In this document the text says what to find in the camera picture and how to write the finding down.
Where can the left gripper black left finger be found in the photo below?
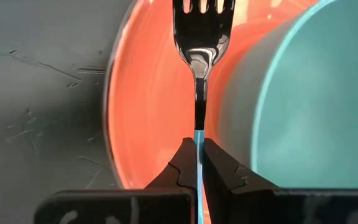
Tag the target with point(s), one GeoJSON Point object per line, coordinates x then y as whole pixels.
{"type": "Point", "coordinates": [120, 207]}

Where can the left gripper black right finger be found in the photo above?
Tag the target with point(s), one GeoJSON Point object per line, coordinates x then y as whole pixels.
{"type": "Point", "coordinates": [259, 205]}

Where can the teal ribbed bowl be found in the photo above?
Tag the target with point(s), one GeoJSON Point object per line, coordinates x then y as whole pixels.
{"type": "Point", "coordinates": [315, 109]}

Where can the red round plate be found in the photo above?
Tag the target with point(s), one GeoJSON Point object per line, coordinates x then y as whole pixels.
{"type": "Point", "coordinates": [151, 109]}

